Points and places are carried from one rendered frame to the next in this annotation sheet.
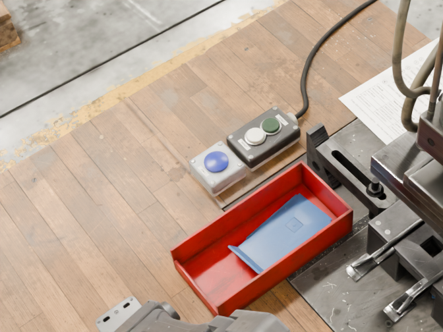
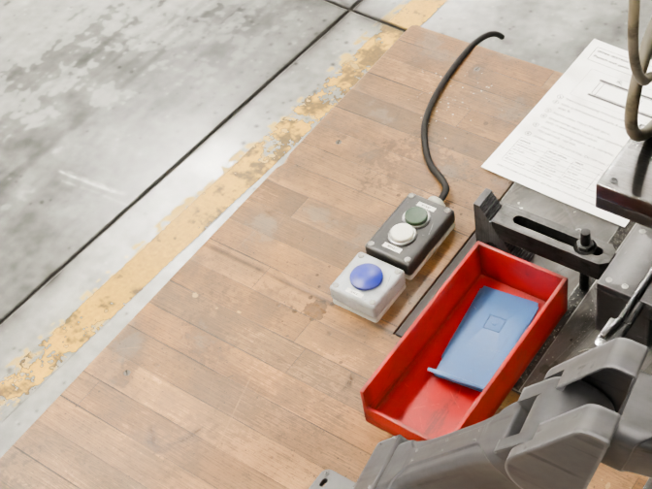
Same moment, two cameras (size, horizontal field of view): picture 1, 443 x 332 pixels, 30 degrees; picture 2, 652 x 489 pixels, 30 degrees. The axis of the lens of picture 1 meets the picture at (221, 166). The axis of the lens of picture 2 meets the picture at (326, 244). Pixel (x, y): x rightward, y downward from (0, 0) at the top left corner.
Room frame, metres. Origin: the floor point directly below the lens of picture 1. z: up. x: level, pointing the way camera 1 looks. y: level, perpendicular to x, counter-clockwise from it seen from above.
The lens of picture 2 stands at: (-0.12, 0.32, 2.05)
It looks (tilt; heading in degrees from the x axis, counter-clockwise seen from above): 48 degrees down; 343
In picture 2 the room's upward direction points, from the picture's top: 12 degrees counter-clockwise
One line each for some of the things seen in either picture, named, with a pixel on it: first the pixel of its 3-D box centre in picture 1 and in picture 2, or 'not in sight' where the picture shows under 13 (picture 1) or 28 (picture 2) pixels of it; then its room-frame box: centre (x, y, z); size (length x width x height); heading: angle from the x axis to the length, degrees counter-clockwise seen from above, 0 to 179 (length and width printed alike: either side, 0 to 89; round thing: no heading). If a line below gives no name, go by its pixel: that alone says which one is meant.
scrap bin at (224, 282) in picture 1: (262, 239); (467, 348); (0.63, -0.04, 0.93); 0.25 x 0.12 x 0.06; 118
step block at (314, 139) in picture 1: (326, 156); (504, 230); (0.75, -0.17, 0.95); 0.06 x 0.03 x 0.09; 28
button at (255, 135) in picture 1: (255, 138); (403, 236); (0.82, -0.06, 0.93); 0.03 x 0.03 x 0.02
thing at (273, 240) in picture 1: (280, 232); (484, 336); (0.64, -0.07, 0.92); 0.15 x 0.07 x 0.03; 125
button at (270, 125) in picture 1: (270, 128); (416, 219); (0.84, -0.09, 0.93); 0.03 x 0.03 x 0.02
